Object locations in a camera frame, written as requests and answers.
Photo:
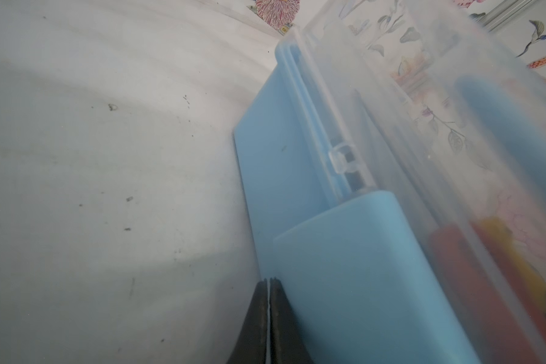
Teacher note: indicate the orange handled screwdriver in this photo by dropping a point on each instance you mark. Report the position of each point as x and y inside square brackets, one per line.
[493, 328]

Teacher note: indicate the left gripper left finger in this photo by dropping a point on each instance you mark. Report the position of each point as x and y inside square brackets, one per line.
[251, 346]

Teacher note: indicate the light blue plastic toolbox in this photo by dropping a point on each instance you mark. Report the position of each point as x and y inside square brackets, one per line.
[381, 123]

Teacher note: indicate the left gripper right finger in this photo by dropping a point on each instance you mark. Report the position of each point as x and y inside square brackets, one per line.
[287, 346]

